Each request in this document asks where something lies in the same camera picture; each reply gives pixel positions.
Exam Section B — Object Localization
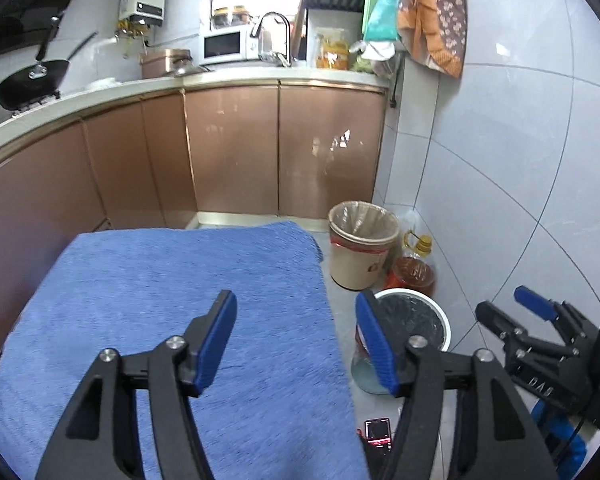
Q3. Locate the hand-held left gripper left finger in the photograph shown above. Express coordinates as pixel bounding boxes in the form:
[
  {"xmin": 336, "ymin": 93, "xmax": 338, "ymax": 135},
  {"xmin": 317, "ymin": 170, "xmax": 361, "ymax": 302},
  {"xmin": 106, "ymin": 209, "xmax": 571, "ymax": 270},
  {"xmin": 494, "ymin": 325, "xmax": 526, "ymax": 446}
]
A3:
[{"xmin": 35, "ymin": 289, "xmax": 238, "ymax": 480}]

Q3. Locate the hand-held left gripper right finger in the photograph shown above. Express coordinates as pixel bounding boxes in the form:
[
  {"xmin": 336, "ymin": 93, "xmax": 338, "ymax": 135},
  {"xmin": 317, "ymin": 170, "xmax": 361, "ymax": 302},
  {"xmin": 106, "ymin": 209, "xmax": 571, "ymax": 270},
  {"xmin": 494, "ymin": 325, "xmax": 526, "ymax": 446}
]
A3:
[{"xmin": 355, "ymin": 289, "xmax": 558, "ymax": 480}]

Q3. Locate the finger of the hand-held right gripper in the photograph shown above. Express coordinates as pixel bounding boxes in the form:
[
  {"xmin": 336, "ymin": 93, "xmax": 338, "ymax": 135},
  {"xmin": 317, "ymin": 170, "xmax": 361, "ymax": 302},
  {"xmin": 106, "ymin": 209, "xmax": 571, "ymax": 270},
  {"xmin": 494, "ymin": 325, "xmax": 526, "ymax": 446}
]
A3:
[
  {"xmin": 475, "ymin": 301, "xmax": 537, "ymax": 357},
  {"xmin": 514, "ymin": 286, "xmax": 588, "ymax": 346}
]

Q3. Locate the white bin with black liner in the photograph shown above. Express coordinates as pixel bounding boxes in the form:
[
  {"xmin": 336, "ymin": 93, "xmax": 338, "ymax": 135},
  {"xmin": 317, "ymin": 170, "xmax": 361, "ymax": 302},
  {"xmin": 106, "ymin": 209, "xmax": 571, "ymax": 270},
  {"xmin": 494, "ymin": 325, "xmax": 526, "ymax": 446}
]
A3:
[{"xmin": 351, "ymin": 288, "xmax": 452, "ymax": 395}]

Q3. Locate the person's right forearm blue sleeve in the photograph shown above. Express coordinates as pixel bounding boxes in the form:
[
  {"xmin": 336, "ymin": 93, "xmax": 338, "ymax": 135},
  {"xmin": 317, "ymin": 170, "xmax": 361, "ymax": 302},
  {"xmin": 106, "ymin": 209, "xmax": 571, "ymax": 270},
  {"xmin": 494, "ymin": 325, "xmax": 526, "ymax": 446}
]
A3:
[{"xmin": 530, "ymin": 400, "xmax": 588, "ymax": 478}]

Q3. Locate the phone with red screen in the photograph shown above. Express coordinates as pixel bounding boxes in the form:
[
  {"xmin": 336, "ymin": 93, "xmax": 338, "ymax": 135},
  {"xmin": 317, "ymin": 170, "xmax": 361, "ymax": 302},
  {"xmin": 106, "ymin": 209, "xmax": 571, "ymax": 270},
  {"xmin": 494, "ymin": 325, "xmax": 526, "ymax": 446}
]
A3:
[{"xmin": 364, "ymin": 417, "xmax": 393, "ymax": 453}]

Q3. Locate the blue towel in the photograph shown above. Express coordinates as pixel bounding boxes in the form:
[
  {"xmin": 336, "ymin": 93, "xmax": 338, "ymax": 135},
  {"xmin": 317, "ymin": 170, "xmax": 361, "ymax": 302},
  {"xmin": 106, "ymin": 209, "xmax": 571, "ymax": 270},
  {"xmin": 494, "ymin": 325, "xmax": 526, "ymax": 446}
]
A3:
[{"xmin": 0, "ymin": 221, "xmax": 371, "ymax": 480}]

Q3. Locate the cooking oil bottle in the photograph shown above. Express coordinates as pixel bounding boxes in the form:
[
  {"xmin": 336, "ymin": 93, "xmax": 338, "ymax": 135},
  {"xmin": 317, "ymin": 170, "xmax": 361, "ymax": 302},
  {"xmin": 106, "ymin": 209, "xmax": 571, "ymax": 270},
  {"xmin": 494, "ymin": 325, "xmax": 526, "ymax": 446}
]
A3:
[{"xmin": 384, "ymin": 230, "xmax": 437, "ymax": 297}]

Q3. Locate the beige bin with clear liner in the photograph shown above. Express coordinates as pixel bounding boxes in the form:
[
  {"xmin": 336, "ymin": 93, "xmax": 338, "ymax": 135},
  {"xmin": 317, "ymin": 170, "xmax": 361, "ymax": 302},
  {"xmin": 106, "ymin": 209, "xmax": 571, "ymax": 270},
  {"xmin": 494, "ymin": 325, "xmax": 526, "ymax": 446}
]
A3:
[{"xmin": 328, "ymin": 201, "xmax": 401, "ymax": 291}]

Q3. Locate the steel pot lid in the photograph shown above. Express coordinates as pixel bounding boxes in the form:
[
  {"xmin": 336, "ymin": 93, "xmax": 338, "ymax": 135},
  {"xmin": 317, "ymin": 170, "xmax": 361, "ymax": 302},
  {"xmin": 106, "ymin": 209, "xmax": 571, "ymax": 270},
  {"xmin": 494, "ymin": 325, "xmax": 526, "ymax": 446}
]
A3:
[{"xmin": 172, "ymin": 57, "xmax": 213, "ymax": 78}]

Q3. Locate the copper rice cooker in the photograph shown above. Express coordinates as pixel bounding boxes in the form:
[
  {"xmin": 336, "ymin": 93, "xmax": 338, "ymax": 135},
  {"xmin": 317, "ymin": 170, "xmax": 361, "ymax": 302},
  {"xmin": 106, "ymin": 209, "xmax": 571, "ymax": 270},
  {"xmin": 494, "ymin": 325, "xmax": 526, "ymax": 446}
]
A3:
[{"xmin": 140, "ymin": 48, "xmax": 193, "ymax": 79}]

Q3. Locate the white microwave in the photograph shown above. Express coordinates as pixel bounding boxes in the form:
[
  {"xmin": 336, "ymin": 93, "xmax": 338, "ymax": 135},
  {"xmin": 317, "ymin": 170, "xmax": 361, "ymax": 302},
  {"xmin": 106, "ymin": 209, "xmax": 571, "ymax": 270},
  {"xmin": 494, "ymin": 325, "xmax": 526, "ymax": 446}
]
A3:
[{"xmin": 200, "ymin": 29, "xmax": 258, "ymax": 66}]

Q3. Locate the white plastic bag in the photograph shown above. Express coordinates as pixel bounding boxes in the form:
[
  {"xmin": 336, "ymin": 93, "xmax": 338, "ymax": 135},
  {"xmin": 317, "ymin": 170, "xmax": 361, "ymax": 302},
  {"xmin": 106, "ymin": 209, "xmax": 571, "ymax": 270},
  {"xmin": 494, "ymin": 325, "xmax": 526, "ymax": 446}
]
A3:
[{"xmin": 352, "ymin": 40, "xmax": 397, "ymax": 61}]

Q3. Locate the orange brown floral apron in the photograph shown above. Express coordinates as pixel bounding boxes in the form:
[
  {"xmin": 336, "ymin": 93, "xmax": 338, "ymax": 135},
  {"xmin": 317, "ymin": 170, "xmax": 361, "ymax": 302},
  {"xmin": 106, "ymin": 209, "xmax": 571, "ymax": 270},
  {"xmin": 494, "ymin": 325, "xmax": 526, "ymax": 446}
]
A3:
[{"xmin": 397, "ymin": 0, "xmax": 468, "ymax": 79}]

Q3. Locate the yellow detergent bottle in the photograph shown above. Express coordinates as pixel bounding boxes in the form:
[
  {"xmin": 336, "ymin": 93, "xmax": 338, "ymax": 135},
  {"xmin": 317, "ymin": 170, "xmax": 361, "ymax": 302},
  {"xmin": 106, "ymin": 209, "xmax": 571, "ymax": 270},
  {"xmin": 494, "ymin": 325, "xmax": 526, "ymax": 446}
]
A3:
[{"xmin": 316, "ymin": 27, "xmax": 351, "ymax": 70}]

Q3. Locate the gas stove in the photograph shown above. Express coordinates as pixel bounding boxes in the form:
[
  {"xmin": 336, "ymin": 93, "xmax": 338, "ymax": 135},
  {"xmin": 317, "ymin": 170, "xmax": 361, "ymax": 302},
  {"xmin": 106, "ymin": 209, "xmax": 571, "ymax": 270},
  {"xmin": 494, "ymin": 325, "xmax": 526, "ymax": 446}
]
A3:
[{"xmin": 0, "ymin": 90, "xmax": 63, "ymax": 136}]

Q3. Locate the black wok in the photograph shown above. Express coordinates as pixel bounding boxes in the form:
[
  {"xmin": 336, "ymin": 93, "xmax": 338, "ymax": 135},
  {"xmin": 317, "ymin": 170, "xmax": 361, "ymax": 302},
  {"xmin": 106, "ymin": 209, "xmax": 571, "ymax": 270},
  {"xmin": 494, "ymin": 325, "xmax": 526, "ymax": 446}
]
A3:
[{"xmin": 0, "ymin": 15, "xmax": 98, "ymax": 111}]

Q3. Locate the teal plastic bag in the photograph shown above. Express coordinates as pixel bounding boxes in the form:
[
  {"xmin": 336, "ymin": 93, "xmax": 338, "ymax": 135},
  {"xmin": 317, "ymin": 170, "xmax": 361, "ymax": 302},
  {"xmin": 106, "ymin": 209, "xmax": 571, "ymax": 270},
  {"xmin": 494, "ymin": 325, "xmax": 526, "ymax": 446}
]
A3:
[{"xmin": 364, "ymin": 0, "xmax": 401, "ymax": 42}]

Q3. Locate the steel kitchen faucet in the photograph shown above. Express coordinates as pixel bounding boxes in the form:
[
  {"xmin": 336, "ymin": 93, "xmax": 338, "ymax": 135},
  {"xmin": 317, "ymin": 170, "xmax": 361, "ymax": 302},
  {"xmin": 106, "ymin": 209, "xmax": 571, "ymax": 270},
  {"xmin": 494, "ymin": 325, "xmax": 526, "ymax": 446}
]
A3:
[{"xmin": 250, "ymin": 11, "xmax": 296, "ymax": 68}]

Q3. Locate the steel pot with glass lid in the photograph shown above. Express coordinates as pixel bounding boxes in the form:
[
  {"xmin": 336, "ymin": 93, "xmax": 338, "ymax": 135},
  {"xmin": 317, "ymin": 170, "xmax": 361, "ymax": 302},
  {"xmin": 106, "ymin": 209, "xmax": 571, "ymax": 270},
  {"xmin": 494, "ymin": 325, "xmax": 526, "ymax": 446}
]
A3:
[{"xmin": 211, "ymin": 5, "xmax": 253, "ymax": 31}]

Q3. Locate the green cutting board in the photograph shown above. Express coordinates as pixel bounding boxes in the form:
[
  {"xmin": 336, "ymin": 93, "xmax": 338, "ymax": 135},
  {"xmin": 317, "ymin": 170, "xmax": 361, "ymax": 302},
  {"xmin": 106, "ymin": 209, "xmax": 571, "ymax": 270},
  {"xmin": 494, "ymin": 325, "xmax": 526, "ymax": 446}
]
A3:
[{"xmin": 362, "ymin": 0, "xmax": 381, "ymax": 41}]

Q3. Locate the black range hood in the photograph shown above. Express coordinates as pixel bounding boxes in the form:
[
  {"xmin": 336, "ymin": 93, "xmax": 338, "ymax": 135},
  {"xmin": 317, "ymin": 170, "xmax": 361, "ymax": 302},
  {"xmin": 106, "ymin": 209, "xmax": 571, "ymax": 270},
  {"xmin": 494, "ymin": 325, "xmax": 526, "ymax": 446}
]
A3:
[{"xmin": 0, "ymin": 0, "xmax": 106, "ymax": 61}]

